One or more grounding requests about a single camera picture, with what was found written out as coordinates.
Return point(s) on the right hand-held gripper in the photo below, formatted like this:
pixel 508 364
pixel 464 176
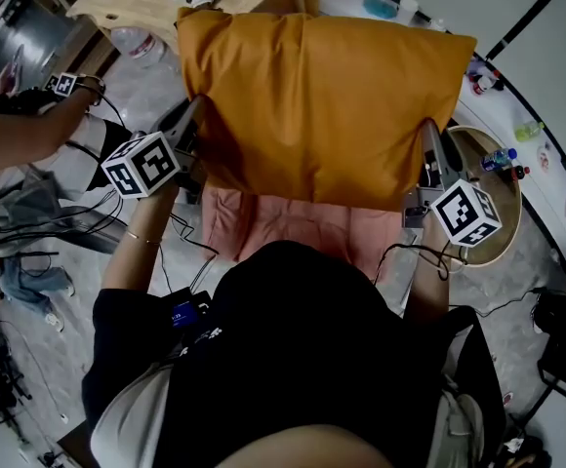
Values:
pixel 466 212

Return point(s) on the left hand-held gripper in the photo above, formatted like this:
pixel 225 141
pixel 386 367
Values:
pixel 141 166

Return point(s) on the orange pillow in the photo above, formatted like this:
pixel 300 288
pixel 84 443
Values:
pixel 322 110

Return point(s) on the person's left forearm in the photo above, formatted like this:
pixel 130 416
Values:
pixel 136 251

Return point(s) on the person's right forearm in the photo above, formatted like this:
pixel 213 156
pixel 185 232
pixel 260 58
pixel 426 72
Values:
pixel 429 295

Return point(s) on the pink cushioned armchair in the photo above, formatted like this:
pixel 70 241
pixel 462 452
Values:
pixel 302 227

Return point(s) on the blue label drink bottle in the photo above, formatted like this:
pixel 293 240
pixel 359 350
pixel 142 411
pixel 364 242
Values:
pixel 497 160

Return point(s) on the dark soda bottle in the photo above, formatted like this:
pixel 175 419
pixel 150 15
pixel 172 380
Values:
pixel 519 172

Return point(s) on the round beige side table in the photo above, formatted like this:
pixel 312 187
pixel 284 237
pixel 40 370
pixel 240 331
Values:
pixel 505 212

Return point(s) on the red and white bottle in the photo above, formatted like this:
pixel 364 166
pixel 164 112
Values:
pixel 485 83

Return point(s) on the green drink bottle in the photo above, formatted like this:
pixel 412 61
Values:
pixel 528 131

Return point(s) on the large clear water bottle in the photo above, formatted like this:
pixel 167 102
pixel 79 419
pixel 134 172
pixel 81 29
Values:
pixel 136 47

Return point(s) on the purple cloth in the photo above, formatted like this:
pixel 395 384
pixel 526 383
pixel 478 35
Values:
pixel 473 66

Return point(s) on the white low ledge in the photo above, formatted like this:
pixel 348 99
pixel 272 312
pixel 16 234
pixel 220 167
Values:
pixel 551 188

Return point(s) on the white cup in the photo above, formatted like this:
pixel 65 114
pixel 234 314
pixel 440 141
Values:
pixel 408 10

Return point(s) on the teal fluffy cloth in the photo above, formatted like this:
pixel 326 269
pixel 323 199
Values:
pixel 380 8

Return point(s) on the person's black t-shirt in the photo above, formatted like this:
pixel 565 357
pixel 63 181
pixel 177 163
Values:
pixel 302 359

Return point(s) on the small red white disc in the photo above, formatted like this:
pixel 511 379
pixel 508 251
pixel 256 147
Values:
pixel 507 399

